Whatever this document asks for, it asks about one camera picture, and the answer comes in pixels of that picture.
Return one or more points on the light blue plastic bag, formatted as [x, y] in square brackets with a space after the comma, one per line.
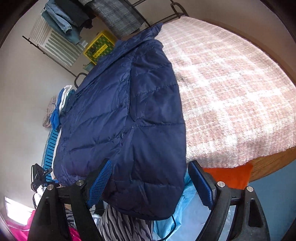
[185, 215]

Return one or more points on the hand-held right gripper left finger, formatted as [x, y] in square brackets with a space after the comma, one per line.
[100, 180]

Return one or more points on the black metal clothes rack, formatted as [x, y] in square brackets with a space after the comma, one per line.
[78, 76]

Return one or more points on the blue plastic crate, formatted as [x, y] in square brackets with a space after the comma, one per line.
[51, 148]

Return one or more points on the yellow printed box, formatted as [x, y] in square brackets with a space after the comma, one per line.
[98, 47]

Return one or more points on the orange cloth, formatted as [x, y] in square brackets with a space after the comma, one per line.
[229, 175]

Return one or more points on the magenta pink cloth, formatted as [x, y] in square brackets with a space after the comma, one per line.
[18, 229]

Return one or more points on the navy blue puffer jacket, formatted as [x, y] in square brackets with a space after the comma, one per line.
[120, 115]

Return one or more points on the pile of folded clothes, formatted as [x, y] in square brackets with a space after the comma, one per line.
[57, 106]

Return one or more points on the pink white plaid blanket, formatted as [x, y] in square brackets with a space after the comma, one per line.
[226, 92]

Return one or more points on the blue denim jeans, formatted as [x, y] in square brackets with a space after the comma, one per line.
[59, 16]

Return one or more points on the black white zebra print cloth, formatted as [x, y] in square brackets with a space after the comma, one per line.
[124, 227]

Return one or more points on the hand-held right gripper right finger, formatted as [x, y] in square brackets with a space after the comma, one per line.
[200, 183]

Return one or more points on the green striped white towel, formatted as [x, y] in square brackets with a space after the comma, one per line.
[55, 44]

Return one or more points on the grey plaid garment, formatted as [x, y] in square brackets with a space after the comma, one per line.
[118, 16]

